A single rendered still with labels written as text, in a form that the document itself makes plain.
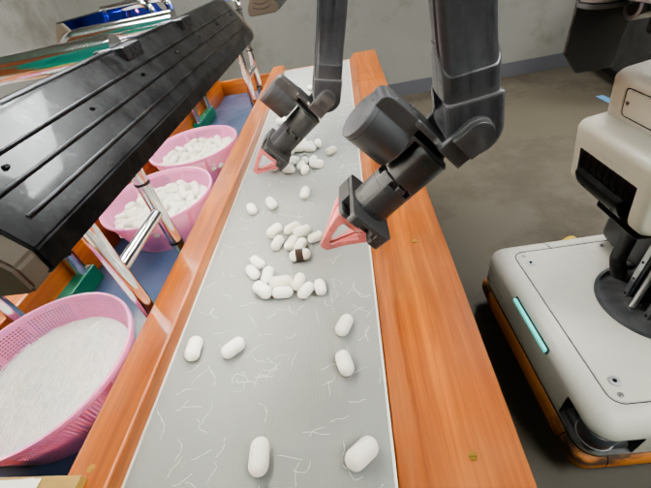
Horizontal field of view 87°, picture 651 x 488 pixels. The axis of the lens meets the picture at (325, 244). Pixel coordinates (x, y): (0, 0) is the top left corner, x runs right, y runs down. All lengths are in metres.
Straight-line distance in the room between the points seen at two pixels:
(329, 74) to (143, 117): 0.48
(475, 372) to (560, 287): 0.83
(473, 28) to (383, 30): 3.00
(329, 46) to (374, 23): 2.61
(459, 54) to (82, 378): 0.64
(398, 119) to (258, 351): 0.35
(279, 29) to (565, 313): 2.88
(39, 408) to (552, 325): 1.11
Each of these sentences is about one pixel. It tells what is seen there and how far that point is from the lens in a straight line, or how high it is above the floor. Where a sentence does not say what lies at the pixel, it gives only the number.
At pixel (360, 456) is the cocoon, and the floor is 0.76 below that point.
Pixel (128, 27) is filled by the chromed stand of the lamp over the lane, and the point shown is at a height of 1.11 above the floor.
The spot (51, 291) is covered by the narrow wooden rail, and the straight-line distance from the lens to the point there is 0.87.
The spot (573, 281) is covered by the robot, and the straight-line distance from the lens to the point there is 1.27.
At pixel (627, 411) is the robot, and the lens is 1.07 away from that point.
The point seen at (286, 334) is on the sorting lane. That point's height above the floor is 0.74.
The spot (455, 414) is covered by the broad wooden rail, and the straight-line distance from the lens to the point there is 0.42.
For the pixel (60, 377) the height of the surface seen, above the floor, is 0.73.
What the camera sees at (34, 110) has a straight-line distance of 0.29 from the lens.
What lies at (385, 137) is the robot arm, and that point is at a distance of 0.40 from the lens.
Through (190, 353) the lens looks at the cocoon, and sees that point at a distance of 0.53.
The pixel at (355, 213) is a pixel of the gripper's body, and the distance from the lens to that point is 0.43.
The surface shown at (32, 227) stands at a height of 1.06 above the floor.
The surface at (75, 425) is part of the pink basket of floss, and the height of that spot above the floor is 0.74.
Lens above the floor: 1.15
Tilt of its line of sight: 40 degrees down
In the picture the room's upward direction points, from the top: 12 degrees counter-clockwise
